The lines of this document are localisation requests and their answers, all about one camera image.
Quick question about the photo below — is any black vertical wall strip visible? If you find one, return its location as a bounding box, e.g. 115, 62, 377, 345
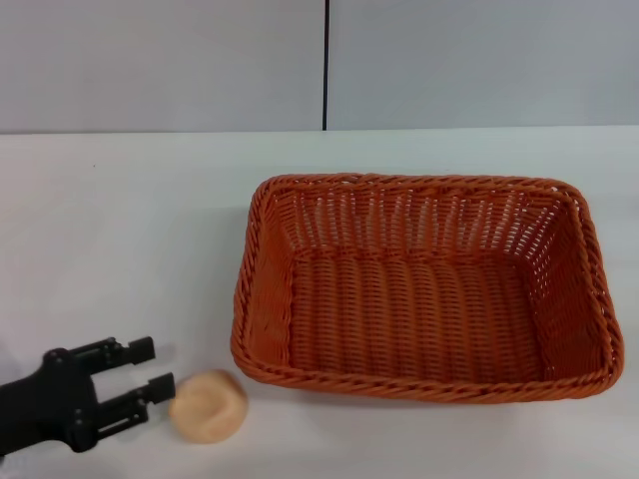
322, 0, 332, 133

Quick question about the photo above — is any round beige bread bun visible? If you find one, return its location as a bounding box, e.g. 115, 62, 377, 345
168, 369, 250, 444

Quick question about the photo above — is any orange woven plastic basket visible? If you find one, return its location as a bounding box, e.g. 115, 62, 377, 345
230, 172, 626, 404

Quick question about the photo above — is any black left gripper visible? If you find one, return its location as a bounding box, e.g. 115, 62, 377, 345
0, 335, 177, 454

